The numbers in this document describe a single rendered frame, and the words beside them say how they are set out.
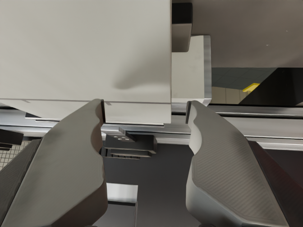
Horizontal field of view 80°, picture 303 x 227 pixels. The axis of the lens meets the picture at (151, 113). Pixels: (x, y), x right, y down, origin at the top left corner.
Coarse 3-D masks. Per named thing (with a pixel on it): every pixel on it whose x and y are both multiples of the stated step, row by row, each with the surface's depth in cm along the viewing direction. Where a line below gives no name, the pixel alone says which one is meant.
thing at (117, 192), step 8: (112, 184) 24; (120, 184) 24; (112, 192) 24; (120, 192) 24; (128, 192) 23; (136, 192) 23; (112, 200) 23; (120, 200) 23; (128, 200) 23; (136, 200) 23; (112, 208) 22; (120, 208) 22; (128, 208) 22; (136, 208) 23; (104, 216) 22; (112, 216) 22; (120, 216) 22; (128, 216) 22; (136, 216) 23; (96, 224) 22; (104, 224) 22; (112, 224) 22; (120, 224) 22; (128, 224) 22
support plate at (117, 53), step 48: (0, 0) 6; (48, 0) 6; (96, 0) 6; (144, 0) 6; (0, 48) 9; (48, 48) 9; (96, 48) 9; (144, 48) 9; (0, 96) 17; (48, 96) 16; (96, 96) 15; (144, 96) 15
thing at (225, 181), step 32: (192, 128) 9; (224, 128) 9; (192, 160) 7; (224, 160) 7; (256, 160) 7; (192, 192) 6; (224, 192) 6; (256, 192) 6; (224, 224) 6; (256, 224) 5; (288, 224) 5
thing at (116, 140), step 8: (104, 128) 30; (112, 128) 29; (120, 128) 30; (112, 136) 36; (120, 136) 36; (128, 136) 36; (136, 136) 44; (144, 136) 44; (152, 136) 44; (112, 144) 44; (120, 144) 44; (128, 144) 44; (136, 144) 43; (144, 144) 43; (152, 144) 43; (112, 152) 44; (120, 152) 44; (128, 152) 44; (136, 152) 44; (144, 152) 44; (152, 152) 48
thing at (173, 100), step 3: (171, 99) 24; (174, 99) 23; (177, 99) 23; (180, 99) 23; (183, 99) 23; (186, 99) 23; (189, 99) 23; (192, 99) 23; (195, 99) 23; (198, 99) 23; (201, 99) 23; (180, 102) 24; (183, 102) 24; (186, 102) 24; (201, 102) 24
